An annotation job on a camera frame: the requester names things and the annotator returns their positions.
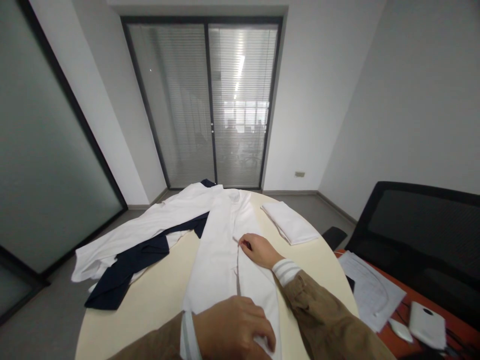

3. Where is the person's right hand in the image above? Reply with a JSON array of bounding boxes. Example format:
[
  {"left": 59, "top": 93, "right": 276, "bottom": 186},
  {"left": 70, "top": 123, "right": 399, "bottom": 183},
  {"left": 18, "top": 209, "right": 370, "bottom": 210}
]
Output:
[{"left": 238, "top": 232, "right": 285, "bottom": 271}]

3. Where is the person's left hand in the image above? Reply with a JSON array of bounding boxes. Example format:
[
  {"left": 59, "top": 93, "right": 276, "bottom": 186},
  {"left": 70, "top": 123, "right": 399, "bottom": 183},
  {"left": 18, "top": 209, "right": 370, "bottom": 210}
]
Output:
[{"left": 192, "top": 295, "right": 278, "bottom": 360}]

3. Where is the white button shirt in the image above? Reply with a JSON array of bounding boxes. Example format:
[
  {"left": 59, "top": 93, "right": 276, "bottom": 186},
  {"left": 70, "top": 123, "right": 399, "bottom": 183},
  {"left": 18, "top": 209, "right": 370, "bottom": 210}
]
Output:
[{"left": 179, "top": 188, "right": 283, "bottom": 360}]

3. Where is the folded white cloth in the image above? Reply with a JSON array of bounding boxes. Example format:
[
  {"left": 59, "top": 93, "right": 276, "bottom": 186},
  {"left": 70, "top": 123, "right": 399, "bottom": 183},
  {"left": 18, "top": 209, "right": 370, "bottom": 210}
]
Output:
[{"left": 260, "top": 200, "right": 320, "bottom": 247}]

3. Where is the crumpled white garment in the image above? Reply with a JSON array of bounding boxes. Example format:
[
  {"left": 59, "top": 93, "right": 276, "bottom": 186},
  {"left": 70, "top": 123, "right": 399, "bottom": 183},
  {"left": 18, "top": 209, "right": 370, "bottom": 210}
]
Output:
[{"left": 70, "top": 181, "right": 215, "bottom": 294}]

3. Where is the stack of printed papers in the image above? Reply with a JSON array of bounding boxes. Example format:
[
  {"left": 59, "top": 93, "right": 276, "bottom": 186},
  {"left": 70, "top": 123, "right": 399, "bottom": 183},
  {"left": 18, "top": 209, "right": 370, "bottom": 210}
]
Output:
[{"left": 336, "top": 250, "right": 408, "bottom": 334}]

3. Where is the navy blue garment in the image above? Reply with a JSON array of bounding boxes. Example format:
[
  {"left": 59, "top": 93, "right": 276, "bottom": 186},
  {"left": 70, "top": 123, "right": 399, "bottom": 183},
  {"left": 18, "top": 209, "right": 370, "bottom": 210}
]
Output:
[{"left": 83, "top": 178, "right": 217, "bottom": 312}]

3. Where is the small white oval device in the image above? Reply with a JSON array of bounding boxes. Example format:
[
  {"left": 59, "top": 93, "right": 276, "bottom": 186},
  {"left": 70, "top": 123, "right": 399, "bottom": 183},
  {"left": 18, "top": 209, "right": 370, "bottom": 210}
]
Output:
[{"left": 387, "top": 317, "right": 414, "bottom": 344}]

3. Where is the glass sliding door with blinds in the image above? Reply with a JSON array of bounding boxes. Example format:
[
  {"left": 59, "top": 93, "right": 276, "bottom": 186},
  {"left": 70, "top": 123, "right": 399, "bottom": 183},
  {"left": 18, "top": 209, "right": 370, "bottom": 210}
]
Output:
[{"left": 119, "top": 14, "right": 288, "bottom": 191}]

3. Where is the white rectangular power bank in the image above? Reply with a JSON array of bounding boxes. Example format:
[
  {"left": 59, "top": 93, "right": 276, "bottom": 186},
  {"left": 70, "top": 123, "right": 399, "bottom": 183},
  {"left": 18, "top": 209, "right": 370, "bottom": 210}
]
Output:
[{"left": 407, "top": 301, "right": 448, "bottom": 349}]

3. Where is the black mesh office chair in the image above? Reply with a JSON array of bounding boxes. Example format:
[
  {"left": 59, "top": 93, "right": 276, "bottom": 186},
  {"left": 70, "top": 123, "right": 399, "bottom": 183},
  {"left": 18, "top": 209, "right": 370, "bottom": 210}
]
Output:
[{"left": 321, "top": 181, "right": 480, "bottom": 324}]

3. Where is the frosted glass partition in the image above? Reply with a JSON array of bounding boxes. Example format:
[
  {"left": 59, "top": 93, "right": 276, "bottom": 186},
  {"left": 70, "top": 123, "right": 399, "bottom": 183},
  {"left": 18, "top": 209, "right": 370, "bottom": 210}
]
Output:
[{"left": 0, "top": 0, "right": 129, "bottom": 320}]

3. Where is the white cable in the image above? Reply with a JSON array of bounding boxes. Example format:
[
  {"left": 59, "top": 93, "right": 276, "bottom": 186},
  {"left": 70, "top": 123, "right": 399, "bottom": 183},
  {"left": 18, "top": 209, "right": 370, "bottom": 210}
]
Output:
[{"left": 352, "top": 262, "right": 409, "bottom": 320}]

